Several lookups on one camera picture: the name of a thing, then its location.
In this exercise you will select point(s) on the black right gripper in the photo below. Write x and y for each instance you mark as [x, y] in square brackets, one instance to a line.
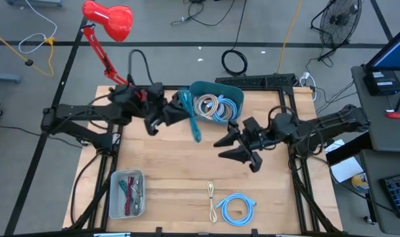
[256, 138]

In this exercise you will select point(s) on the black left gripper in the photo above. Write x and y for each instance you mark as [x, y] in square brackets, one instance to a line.
[154, 108]

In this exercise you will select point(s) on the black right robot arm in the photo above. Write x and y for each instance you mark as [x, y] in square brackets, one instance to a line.
[335, 123]

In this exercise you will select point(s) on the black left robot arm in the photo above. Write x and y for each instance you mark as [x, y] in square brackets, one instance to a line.
[88, 113]

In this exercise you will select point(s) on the teal plastic bin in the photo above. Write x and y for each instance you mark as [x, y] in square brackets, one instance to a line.
[219, 87]

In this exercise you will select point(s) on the white power adapter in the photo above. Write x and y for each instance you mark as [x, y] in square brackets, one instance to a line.
[306, 76]

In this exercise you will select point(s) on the white paper sheet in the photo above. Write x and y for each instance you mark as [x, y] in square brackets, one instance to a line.
[336, 145]
[346, 168]

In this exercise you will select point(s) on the red desk lamp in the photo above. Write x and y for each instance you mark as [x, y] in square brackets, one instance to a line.
[114, 19]

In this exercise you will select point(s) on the light grey plastic bin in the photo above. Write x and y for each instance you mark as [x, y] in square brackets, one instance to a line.
[116, 204]

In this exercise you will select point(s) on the yellow blue round object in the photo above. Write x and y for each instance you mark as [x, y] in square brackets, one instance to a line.
[359, 182]

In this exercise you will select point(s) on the grey desk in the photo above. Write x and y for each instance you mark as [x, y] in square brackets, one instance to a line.
[384, 131]
[384, 164]

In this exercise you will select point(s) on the black caster wheel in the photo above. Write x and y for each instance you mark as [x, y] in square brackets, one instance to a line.
[368, 220]

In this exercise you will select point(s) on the black box with labels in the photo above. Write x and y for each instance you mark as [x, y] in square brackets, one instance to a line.
[382, 84]

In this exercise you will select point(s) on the small red object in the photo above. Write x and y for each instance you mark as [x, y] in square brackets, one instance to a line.
[395, 115]

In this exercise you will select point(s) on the black floor fan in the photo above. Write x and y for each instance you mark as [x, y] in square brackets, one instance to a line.
[339, 19]

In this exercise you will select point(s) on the black keyboard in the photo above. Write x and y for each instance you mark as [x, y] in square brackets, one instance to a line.
[399, 197]

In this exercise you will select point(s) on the grey floor bar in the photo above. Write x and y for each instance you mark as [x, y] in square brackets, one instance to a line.
[4, 78]

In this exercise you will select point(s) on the black computer monitor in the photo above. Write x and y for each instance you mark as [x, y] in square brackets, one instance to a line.
[394, 52]

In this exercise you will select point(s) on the black aluminium rig frame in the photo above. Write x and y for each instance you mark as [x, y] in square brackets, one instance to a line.
[285, 98]

